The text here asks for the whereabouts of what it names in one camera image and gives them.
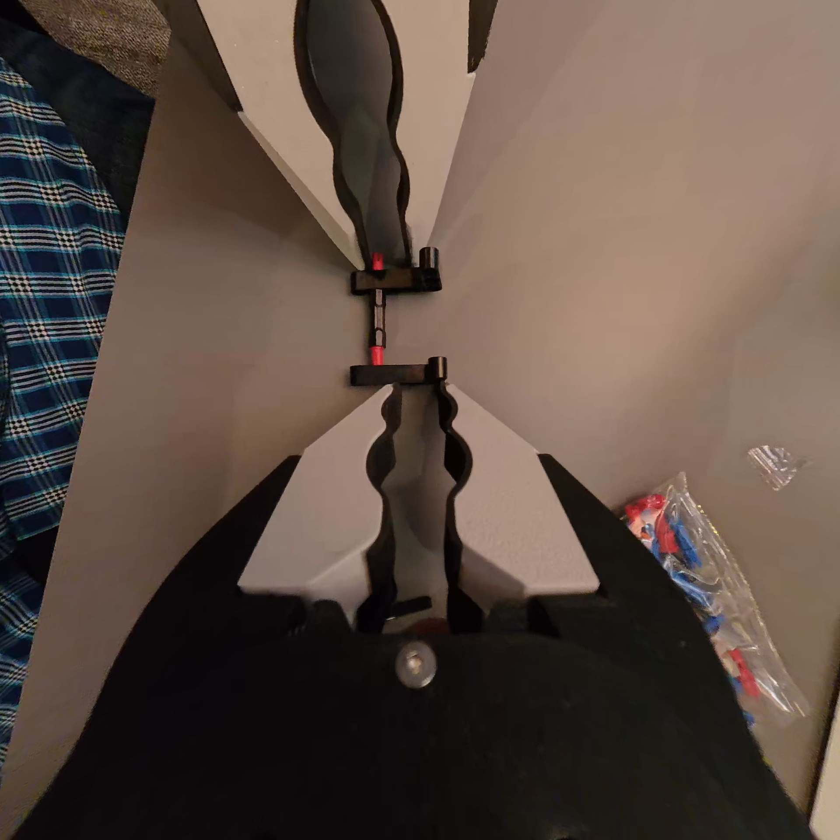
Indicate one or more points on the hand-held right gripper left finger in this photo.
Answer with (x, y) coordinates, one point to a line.
(315, 518)

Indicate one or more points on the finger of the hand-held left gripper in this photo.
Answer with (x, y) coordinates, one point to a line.
(269, 79)
(436, 98)

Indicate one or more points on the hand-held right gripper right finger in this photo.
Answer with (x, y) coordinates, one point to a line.
(518, 525)

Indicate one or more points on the black lego pin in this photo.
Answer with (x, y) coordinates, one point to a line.
(438, 366)
(430, 257)

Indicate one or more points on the black lego beam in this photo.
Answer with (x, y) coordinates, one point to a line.
(394, 281)
(394, 375)

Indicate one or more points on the red lego axle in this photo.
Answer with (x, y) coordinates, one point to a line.
(376, 355)

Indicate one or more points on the dark grey lego connector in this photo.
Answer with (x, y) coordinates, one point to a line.
(379, 318)

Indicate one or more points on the black lego bar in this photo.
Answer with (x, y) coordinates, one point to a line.
(413, 602)

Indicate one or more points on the plastic bag of lego pieces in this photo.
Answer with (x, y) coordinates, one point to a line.
(689, 571)

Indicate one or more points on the grey woven fabric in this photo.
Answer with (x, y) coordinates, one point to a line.
(105, 33)

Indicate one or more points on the dark blue cloth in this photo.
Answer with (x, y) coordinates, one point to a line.
(98, 118)

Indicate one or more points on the clear plastic scrap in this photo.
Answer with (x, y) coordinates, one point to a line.
(774, 466)

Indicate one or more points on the blue plaid cloth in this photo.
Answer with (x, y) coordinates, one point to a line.
(46, 295)

